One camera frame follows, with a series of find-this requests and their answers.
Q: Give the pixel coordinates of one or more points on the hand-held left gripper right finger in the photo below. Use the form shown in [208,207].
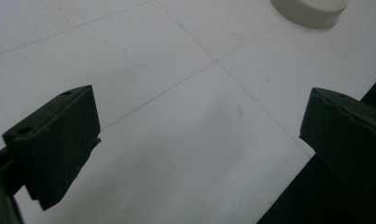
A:
[344,140]

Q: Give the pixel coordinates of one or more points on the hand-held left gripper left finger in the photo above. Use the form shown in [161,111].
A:
[52,146]

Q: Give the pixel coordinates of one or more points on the cream jar lid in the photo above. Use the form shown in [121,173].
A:
[310,12]

